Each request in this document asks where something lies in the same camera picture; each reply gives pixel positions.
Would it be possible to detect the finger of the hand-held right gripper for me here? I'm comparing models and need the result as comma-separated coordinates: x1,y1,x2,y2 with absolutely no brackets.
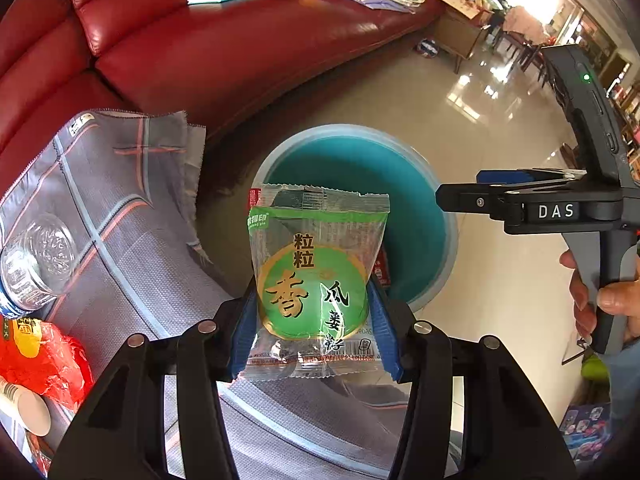
436,183,506,221
475,169,586,184

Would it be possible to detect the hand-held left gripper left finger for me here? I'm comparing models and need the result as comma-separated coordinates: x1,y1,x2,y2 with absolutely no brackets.
47,280,261,480

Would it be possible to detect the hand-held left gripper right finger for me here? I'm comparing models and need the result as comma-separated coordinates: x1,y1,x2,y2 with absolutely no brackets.
367,280,578,480

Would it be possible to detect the teal trash bin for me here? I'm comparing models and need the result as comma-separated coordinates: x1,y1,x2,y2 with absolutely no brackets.
247,125,458,311

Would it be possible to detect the green snack packet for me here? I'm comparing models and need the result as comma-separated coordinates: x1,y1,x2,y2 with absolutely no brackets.
248,183,391,380

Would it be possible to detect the clear plastic bottle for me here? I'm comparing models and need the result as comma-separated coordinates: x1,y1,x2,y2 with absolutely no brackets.
0,212,81,318

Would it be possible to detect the pink paper cup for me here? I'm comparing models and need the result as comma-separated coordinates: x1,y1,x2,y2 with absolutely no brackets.
0,377,52,437

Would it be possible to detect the person's right hand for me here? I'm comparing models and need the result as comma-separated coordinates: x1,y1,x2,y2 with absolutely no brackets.
559,250,640,341

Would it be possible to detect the grey plaid tablecloth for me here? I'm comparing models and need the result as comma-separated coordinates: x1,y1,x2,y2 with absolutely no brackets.
0,109,461,480

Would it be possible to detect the dining table with pink cloth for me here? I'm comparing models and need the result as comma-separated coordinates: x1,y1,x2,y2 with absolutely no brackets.
502,5,551,46

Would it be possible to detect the wooden side table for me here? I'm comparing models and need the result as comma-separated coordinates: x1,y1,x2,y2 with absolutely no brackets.
432,0,496,73

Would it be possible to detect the red plastic bag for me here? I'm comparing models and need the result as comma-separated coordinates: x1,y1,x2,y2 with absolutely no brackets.
0,317,95,413

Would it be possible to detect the green plastic toy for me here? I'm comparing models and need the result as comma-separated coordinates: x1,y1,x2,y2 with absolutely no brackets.
580,352,608,381

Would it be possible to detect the colourful printed box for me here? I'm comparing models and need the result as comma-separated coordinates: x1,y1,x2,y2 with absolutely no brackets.
560,402,613,463

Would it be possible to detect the red leather sofa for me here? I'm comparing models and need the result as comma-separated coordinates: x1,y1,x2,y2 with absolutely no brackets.
0,0,446,201

